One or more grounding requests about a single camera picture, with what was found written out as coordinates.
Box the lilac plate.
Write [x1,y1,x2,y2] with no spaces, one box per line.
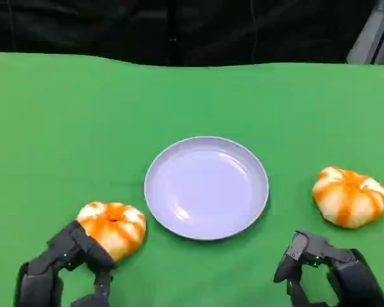
[143,136,270,241]

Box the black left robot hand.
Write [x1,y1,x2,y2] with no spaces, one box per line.
[15,220,116,307]

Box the grey metal frame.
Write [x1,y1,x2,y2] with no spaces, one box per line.
[345,0,384,65]

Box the black backdrop curtain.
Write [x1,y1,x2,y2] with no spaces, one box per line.
[0,0,377,67]

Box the orange white toy bread roll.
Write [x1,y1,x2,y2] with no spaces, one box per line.
[76,201,147,262]
[312,166,384,230]

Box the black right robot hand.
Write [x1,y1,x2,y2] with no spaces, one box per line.
[273,229,384,307]

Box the green table cloth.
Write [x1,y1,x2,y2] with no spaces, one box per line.
[0,51,384,307]

